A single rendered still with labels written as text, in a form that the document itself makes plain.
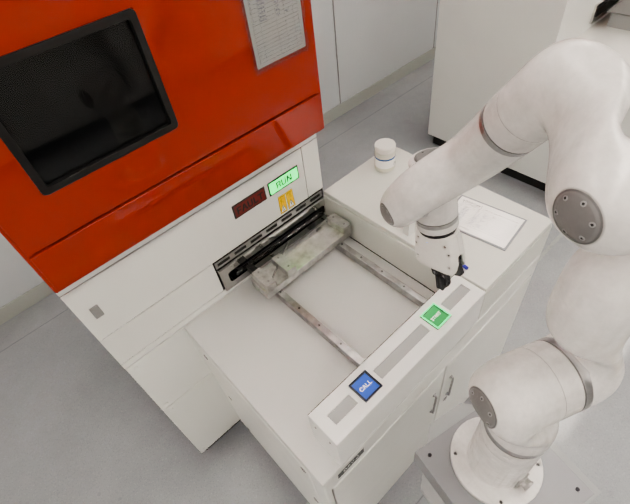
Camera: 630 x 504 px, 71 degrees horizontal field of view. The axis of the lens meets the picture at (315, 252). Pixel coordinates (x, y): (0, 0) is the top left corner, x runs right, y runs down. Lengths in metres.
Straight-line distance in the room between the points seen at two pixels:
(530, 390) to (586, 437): 1.49
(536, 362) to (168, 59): 0.85
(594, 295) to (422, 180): 0.31
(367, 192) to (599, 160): 1.09
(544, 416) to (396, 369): 0.43
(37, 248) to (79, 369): 1.64
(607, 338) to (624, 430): 1.66
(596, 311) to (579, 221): 0.17
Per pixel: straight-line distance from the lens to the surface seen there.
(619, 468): 2.21
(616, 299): 0.59
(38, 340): 2.88
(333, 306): 1.35
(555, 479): 1.16
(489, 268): 1.29
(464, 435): 1.13
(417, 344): 1.12
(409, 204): 0.77
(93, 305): 1.23
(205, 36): 1.02
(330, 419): 1.04
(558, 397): 0.76
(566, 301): 0.62
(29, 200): 0.98
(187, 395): 1.69
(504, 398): 0.72
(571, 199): 0.45
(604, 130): 0.47
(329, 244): 1.44
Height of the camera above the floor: 1.93
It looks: 47 degrees down
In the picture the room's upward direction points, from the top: 9 degrees counter-clockwise
